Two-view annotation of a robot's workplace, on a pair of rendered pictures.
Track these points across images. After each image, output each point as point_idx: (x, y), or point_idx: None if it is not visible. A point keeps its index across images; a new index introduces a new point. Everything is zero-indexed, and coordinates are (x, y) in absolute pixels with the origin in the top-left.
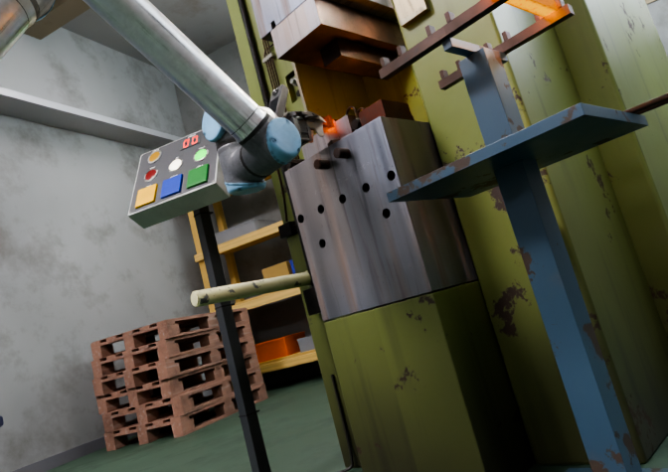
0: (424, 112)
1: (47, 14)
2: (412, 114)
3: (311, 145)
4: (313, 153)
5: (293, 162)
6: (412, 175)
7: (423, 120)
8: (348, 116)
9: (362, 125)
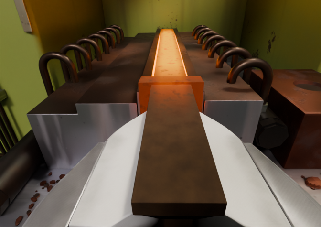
0: (176, 1)
1: None
2: None
3: (77, 126)
4: (82, 147)
5: (8, 198)
6: None
7: (171, 10)
8: (261, 105)
9: (294, 149)
